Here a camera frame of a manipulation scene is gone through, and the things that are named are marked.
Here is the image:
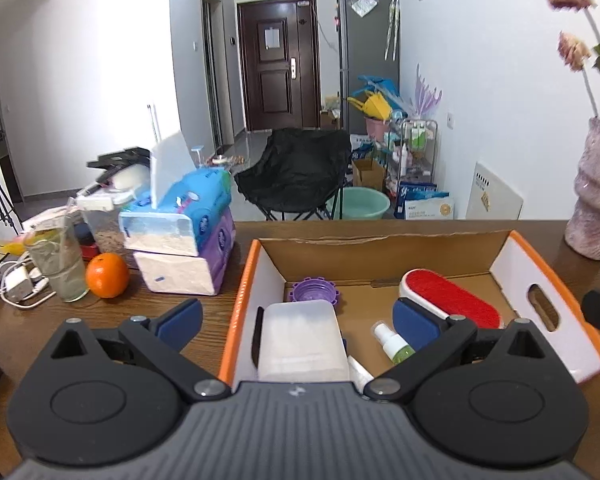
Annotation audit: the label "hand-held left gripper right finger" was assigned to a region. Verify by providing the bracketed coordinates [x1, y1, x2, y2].
[362, 297, 551, 403]

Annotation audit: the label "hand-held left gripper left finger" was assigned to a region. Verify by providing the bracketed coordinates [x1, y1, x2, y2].
[45, 297, 233, 403]

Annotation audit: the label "green spray bottle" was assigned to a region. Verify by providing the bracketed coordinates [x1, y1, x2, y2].
[371, 321, 417, 366]

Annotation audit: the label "red and white lint brush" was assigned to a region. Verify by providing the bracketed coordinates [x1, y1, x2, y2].
[399, 268, 503, 331]

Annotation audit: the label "red cardboard box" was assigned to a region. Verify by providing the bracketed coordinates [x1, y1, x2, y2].
[217, 230, 600, 391]

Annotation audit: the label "white spray bottle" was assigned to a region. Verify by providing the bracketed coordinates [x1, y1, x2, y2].
[346, 355, 376, 393]

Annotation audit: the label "purple gear-shaped lid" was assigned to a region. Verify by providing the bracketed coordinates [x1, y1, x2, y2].
[291, 276, 342, 307]

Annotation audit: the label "white plastic container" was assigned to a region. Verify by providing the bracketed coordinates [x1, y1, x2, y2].
[256, 300, 351, 383]

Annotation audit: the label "purple tissue pack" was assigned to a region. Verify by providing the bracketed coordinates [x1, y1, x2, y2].
[132, 207, 236, 296]

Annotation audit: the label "orange fruit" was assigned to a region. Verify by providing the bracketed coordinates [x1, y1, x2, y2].
[85, 253, 131, 299]

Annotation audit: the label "blue and white carton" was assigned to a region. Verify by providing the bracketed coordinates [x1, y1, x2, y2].
[394, 180, 456, 221]

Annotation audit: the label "clear food container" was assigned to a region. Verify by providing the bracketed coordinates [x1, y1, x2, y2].
[76, 187, 131, 256]

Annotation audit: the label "blue tissue pack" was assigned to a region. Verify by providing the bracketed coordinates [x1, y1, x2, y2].
[119, 131, 233, 257]

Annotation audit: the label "green basin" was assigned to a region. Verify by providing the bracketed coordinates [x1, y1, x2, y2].
[340, 186, 392, 221]

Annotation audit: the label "glass cup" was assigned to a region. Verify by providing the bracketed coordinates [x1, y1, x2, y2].
[22, 225, 91, 303]

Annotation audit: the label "white leaning board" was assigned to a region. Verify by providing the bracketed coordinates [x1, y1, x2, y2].
[465, 161, 525, 221]

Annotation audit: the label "metal storage rack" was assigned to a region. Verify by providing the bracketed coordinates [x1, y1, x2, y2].
[382, 119, 438, 191]

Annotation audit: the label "brown cardboard carton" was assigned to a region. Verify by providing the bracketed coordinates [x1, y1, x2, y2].
[351, 158, 387, 193]

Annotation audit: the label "clear drinking straw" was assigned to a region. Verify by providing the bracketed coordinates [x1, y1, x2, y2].
[55, 197, 75, 281]

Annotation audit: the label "white charger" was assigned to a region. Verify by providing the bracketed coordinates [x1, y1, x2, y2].
[2, 267, 36, 298]

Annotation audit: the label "pale pink flat box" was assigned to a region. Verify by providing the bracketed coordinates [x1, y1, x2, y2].
[22, 205, 83, 233]

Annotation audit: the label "black folding chair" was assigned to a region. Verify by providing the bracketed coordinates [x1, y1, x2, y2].
[234, 128, 353, 222]

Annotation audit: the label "pink bucket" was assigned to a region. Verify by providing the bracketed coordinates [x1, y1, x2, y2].
[364, 116, 393, 143]

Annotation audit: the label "yellow hangers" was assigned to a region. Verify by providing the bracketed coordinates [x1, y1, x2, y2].
[347, 91, 393, 121]

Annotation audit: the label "purple hangers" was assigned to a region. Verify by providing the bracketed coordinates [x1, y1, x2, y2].
[407, 64, 443, 121]

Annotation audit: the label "blue hangers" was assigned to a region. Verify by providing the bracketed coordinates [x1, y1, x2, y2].
[357, 74, 401, 106]

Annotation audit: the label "dried pink roses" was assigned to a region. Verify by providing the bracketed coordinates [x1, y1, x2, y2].
[532, 0, 600, 128]

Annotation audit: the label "dark brown door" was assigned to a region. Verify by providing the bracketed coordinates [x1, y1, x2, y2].
[236, 0, 318, 133]

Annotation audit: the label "grey refrigerator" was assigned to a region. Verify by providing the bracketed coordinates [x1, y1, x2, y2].
[336, 0, 402, 136]

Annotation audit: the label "white folded umbrella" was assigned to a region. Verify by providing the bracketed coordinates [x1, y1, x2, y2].
[384, 0, 402, 61]

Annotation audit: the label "white cable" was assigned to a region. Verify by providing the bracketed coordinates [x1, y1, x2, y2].
[0, 255, 56, 306]

